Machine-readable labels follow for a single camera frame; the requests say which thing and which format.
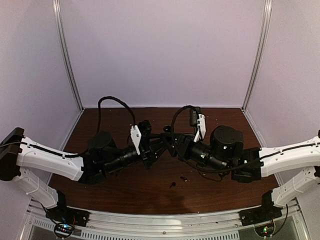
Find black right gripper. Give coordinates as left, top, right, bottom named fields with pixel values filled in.
left=159, top=134, right=229, bottom=176

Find black earbud one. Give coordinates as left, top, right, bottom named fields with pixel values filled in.
left=180, top=176, right=188, bottom=182

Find black earbud two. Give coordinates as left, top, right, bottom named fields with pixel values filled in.
left=169, top=182, right=176, bottom=189

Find small black clip object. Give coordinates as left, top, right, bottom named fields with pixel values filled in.
left=163, top=125, right=172, bottom=133

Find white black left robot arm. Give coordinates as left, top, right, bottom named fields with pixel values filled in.
left=0, top=121, right=172, bottom=222

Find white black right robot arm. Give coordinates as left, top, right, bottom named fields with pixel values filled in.
left=164, top=125, right=320, bottom=221

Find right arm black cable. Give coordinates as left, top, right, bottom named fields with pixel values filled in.
left=169, top=105, right=263, bottom=176

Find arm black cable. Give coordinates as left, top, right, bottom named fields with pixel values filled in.
left=169, top=105, right=263, bottom=176
left=96, top=95, right=138, bottom=141

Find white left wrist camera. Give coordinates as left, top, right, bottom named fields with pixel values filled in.
left=130, top=125, right=142, bottom=156

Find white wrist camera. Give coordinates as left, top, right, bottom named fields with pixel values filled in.
left=130, top=125, right=142, bottom=156
left=189, top=107, right=207, bottom=143

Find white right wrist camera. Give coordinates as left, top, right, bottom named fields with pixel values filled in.
left=189, top=107, right=207, bottom=143

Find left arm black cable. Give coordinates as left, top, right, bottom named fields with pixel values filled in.
left=96, top=95, right=138, bottom=141

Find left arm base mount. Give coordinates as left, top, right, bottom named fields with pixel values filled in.
left=42, top=190, right=90, bottom=239

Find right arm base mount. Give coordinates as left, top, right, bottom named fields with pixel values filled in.
left=238, top=190, right=282, bottom=227

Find right aluminium corner post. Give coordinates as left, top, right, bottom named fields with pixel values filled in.
left=241, top=0, right=273, bottom=112

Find aluminium corner post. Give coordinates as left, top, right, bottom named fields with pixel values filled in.
left=52, top=0, right=84, bottom=112
left=241, top=0, right=273, bottom=112

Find aluminium front rail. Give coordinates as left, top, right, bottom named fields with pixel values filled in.
left=17, top=200, right=311, bottom=240

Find left aluminium corner post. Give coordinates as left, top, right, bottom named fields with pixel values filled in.
left=52, top=0, right=84, bottom=112

